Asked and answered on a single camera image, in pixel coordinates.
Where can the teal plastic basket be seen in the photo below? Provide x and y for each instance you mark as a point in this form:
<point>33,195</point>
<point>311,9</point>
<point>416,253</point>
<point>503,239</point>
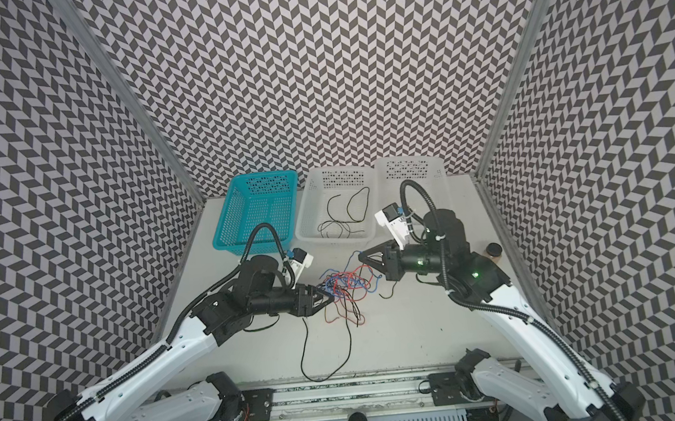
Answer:
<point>265,197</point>

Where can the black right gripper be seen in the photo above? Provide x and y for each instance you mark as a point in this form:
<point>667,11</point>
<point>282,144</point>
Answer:
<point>393,262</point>

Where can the white plastic basket right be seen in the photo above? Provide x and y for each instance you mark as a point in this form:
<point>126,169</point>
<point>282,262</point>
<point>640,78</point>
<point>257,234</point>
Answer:
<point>428,172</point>

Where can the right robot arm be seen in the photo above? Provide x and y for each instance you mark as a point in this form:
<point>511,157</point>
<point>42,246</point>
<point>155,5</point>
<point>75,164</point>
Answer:
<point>568,388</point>

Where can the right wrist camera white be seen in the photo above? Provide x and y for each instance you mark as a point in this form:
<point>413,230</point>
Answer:
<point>392,218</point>

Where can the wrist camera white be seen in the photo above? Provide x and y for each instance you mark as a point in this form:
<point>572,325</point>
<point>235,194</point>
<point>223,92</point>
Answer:
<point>299,261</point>
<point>392,218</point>

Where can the brown spice bottle black cap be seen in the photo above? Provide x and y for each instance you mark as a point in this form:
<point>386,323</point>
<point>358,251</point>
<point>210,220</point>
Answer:
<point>494,252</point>

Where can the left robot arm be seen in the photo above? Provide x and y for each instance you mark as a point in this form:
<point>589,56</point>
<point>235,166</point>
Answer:
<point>211,319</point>

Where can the white plastic basket middle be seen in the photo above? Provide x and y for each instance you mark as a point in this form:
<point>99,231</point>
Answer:
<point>337,205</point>

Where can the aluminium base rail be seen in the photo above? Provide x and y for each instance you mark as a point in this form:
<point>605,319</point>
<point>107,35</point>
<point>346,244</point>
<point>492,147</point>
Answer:
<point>417,395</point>

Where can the aluminium corner post right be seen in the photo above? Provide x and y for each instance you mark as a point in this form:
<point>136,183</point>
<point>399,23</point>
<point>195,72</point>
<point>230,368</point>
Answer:
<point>531,30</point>

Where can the aluminium corner post left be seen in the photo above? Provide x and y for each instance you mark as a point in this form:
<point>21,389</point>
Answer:
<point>76,24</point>

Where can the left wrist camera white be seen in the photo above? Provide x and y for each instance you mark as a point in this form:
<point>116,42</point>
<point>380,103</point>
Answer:
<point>299,261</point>

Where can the white plastic basket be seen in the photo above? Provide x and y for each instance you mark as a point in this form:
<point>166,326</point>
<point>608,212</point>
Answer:
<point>428,172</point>
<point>337,205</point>

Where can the aluminium corner post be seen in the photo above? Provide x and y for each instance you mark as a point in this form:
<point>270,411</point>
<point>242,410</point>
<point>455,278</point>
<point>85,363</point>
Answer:
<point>531,30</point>
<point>76,24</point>

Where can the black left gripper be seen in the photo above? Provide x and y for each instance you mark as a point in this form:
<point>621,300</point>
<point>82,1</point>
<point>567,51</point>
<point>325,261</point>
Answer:
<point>304,304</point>

